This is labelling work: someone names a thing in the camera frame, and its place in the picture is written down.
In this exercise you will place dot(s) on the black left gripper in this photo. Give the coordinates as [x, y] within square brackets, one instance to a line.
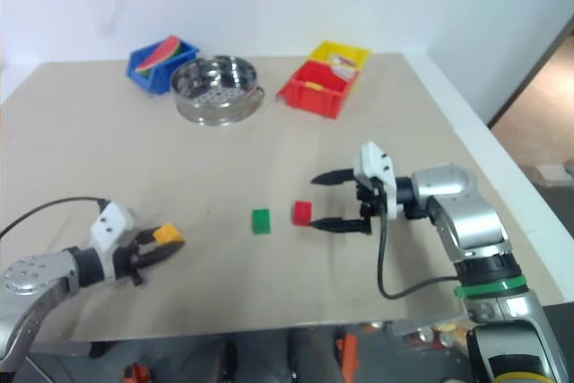
[130, 259]

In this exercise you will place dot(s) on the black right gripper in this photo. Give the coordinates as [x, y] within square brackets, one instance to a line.
[370, 199]

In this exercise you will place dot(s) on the yellow cube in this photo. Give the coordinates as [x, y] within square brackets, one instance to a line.
[168, 233]

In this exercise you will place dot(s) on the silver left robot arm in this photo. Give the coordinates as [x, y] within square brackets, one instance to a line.
[40, 273]

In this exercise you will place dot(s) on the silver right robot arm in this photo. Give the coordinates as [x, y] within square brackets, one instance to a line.
[475, 226]

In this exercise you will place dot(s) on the red cube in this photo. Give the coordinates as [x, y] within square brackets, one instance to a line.
[302, 213]

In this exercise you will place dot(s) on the green cube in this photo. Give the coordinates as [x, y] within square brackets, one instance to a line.
[261, 221]

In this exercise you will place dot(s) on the beige table cover sheet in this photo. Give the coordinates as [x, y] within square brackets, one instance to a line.
[224, 163]

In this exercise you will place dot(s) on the red plastic bin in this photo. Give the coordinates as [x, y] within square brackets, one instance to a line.
[314, 96]

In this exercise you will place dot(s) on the small yellow toy item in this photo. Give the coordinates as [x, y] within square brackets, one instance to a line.
[314, 84]

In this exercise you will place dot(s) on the orange and black tool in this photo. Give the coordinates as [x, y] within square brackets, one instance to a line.
[347, 354]
[140, 373]

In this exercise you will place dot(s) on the white and red packet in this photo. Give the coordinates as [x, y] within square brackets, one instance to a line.
[345, 67]

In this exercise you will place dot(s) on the yellow plastic bin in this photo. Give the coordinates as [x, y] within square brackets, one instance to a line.
[329, 50]

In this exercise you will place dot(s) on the stainless steel steamer pot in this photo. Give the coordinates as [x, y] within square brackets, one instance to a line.
[215, 91]

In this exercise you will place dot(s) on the blue plastic bin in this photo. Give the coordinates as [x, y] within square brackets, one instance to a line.
[152, 78]

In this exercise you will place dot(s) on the toy watermelon slice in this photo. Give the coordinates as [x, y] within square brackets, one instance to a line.
[159, 54]

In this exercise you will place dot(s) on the small pale box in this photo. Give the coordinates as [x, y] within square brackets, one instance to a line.
[552, 172]

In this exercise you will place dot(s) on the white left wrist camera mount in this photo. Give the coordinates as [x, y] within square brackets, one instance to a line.
[110, 228]

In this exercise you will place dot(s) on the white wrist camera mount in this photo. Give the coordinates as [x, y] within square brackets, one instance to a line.
[379, 165]
[110, 228]

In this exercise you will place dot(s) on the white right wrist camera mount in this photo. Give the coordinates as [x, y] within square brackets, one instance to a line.
[379, 165]

